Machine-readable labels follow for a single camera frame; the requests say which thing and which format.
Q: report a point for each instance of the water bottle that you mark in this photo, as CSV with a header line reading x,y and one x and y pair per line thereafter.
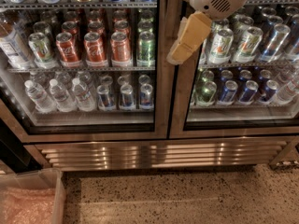
x,y
83,95
44,103
60,94

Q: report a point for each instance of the clear plastic storage bin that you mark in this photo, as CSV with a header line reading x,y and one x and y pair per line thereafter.
x,y
42,179

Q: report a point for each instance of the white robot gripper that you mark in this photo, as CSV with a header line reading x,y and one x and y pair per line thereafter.
x,y
215,1

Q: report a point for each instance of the pink bubble wrap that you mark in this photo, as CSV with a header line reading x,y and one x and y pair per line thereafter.
x,y
27,206

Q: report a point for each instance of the energy drink can middle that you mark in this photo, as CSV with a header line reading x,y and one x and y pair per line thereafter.
x,y
127,101

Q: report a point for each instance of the water bottle right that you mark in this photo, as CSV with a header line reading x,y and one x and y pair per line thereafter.
x,y
83,95

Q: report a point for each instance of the water bottle middle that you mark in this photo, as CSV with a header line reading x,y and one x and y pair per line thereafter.
x,y
60,94

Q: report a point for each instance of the blue can lower middle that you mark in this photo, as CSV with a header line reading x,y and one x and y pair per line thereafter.
x,y
248,91

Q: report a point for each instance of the water bottle left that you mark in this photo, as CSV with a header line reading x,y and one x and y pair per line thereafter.
x,y
44,103

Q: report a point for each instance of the blue can lower right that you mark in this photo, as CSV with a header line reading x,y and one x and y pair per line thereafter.
x,y
267,92

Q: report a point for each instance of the fridge glass door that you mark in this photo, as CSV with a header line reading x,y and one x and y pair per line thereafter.
x,y
197,121
79,17

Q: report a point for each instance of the steel fridge bottom grille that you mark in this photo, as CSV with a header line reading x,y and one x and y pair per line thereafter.
x,y
159,154

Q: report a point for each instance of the white green can right fridge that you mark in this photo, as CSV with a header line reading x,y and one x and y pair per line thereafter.
x,y
220,48

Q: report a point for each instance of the green can lower right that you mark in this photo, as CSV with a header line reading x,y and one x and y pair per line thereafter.
x,y
205,93

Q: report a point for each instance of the energy drink can right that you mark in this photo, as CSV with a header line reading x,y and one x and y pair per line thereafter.
x,y
146,99

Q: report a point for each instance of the red cola can middle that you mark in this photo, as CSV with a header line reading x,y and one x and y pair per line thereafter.
x,y
95,50

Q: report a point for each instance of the green white soda can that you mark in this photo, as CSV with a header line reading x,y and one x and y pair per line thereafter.
x,y
43,51

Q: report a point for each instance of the red cola can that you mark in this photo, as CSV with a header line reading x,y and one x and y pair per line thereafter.
x,y
67,48
95,50

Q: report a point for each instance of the large clear bottle left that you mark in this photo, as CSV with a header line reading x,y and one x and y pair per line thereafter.
x,y
14,41

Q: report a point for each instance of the blue can lower left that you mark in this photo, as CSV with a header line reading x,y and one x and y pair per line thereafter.
x,y
228,92

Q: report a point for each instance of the red cola can left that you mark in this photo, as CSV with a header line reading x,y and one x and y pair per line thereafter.
x,y
67,48

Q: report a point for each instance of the silver blue tall can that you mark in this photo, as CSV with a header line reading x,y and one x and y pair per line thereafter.
x,y
270,50

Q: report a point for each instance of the water bottle right fridge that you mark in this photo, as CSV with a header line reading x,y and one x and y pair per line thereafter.
x,y
287,91

